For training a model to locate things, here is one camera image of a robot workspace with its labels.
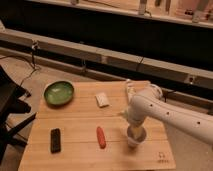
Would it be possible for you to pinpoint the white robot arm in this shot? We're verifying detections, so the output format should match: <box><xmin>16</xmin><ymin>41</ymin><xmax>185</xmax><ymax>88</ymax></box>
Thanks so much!
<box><xmin>122</xmin><ymin>84</ymin><xmax>213</xmax><ymax>147</ymax></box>

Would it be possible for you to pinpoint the red carrot toy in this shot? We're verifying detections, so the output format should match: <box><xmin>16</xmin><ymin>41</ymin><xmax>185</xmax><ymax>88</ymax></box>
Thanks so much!
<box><xmin>96</xmin><ymin>127</ymin><xmax>106</xmax><ymax>149</ymax></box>

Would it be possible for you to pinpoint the white plastic bottle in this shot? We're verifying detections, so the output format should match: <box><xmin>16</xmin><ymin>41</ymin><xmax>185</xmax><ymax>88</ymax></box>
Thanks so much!
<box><xmin>126</xmin><ymin>79</ymin><xmax>136</xmax><ymax>101</ymax></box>

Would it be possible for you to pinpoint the black remote control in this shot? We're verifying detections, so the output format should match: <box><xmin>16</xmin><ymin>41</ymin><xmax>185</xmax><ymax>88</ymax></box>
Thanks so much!
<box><xmin>50</xmin><ymin>128</ymin><xmax>61</xmax><ymax>153</ymax></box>

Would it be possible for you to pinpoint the green bowl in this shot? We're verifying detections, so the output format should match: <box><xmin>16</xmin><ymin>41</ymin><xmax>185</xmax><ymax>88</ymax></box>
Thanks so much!
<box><xmin>44</xmin><ymin>81</ymin><xmax>74</xmax><ymax>106</ymax></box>

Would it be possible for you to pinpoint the black cable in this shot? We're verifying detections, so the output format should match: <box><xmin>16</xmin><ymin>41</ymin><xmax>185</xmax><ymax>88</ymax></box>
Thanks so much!
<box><xmin>0</xmin><ymin>41</ymin><xmax>43</xmax><ymax>88</ymax></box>

